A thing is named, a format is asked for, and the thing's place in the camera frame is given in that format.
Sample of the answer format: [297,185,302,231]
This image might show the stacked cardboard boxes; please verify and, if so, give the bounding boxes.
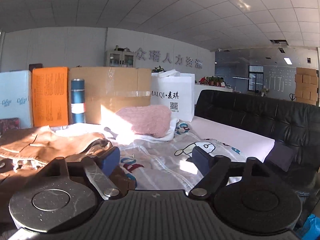
[295,68,319,106]

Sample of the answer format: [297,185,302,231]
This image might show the blue thermos bottle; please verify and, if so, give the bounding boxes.
[71,79,86,124]

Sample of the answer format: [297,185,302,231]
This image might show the white folded cloth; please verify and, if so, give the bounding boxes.
[134,117,180,142]

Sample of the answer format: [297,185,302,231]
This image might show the glass display cabinet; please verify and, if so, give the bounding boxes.
[104,50,136,68]

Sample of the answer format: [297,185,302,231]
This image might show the dark purple cushion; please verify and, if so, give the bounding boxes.
[264,141,296,172]

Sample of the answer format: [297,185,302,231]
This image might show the blue plastic bag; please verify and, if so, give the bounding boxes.
[297,214,320,240]

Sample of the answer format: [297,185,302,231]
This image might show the large cardboard box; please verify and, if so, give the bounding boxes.
[69,67,151,124]

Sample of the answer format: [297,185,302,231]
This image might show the black leather sofa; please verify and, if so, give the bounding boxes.
[195,90,319,229]

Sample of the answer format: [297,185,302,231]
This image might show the white shopping bag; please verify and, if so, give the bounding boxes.
[151,69,195,122]

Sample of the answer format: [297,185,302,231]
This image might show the pink knitted sweater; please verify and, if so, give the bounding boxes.
[116,105,171,138]

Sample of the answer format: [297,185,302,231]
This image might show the orange box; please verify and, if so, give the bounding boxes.
[31,67,69,127]

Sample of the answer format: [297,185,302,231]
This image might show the brown leather vest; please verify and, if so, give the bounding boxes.
[0,125,137,221]

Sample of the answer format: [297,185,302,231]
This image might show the cartoon print bed sheet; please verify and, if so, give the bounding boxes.
[49,115,276,193]

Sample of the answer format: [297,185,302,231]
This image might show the red potted flowers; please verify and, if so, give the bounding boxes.
[199,76,224,87]

